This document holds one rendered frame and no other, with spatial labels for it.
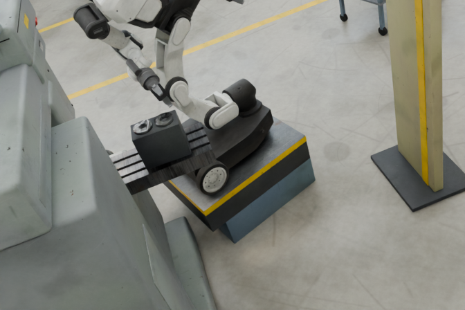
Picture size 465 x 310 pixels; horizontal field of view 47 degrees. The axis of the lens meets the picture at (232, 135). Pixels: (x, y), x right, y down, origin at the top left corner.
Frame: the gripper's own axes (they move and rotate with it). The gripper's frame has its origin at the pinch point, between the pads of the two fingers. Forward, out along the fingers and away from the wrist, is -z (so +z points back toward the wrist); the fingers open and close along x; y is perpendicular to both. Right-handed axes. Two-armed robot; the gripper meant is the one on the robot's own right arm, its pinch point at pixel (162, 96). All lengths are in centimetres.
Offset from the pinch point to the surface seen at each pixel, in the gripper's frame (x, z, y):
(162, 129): 1.1, -15.1, -9.4
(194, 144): -19.8, -18.0, -3.1
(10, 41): 75, -4, -27
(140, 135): 2.4, -11.0, -18.5
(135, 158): -16.6, -4.6, -29.1
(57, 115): 48, -16, -34
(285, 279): -108, -67, -14
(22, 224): 76, -69, -50
